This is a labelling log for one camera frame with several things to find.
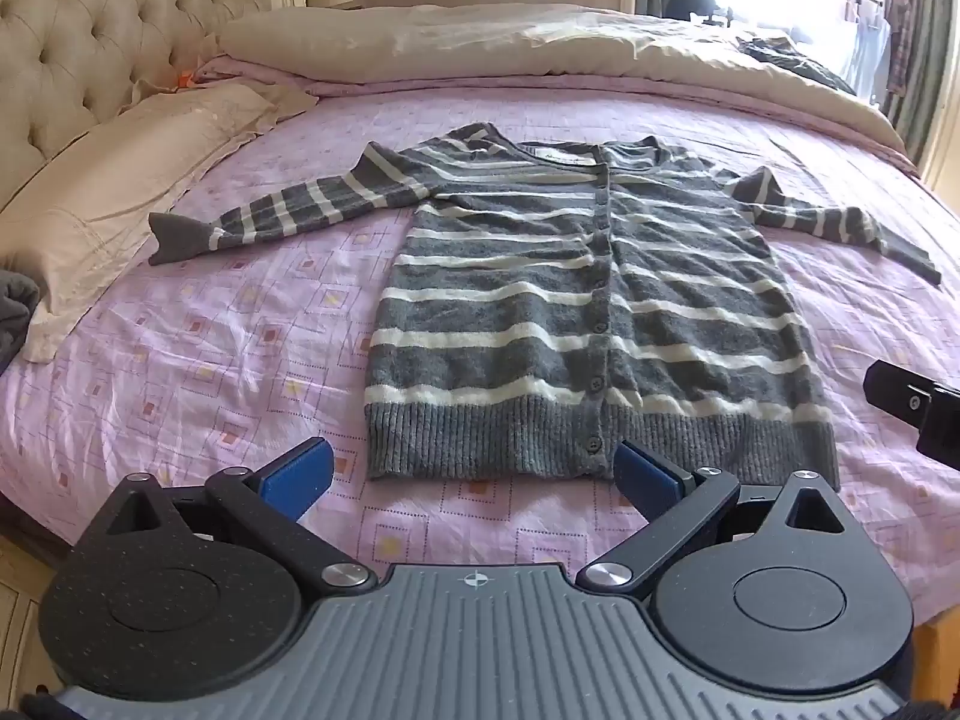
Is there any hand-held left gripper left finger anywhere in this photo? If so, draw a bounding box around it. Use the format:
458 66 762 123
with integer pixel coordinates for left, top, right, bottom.
96 436 377 592

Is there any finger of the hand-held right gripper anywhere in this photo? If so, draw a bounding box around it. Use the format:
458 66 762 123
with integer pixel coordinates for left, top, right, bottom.
862 360 940 422

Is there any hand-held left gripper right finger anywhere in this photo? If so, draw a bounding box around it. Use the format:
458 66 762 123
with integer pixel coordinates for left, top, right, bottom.
576 441 850 593

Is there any grey white striped cardigan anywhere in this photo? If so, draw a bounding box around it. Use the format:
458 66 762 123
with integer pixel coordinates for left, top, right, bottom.
148 121 943 488

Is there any dark clothes pile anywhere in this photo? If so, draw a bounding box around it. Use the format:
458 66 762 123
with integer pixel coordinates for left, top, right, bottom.
736 36 857 95

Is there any pink patterned bed sheet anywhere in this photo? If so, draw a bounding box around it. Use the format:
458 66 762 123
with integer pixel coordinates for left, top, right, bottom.
0 52 960 623

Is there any dark grey cloth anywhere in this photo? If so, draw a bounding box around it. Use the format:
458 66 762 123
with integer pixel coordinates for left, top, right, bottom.
0 268 43 380

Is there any green grey curtain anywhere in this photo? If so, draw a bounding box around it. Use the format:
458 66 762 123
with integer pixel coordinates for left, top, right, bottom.
889 0 960 166

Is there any beige pillow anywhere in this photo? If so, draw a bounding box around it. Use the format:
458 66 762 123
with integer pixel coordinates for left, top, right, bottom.
0 82 320 362

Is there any hanging laundry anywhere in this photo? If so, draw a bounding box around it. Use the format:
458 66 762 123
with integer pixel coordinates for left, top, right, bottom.
838 0 913 107

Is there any cream duvet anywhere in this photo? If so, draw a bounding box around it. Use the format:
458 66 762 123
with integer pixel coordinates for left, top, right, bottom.
216 4 905 152

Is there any cream tufted headboard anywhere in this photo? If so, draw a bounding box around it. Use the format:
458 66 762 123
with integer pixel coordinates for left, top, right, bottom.
0 0 305 203

